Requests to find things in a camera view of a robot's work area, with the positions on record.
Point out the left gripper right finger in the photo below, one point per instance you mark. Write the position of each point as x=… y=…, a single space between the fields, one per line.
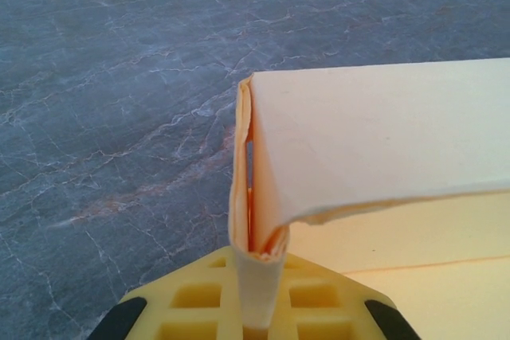
x=318 y=304

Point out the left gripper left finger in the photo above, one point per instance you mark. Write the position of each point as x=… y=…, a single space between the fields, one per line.
x=191 y=304

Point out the yellow paper box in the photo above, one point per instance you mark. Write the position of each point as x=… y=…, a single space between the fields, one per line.
x=358 y=137

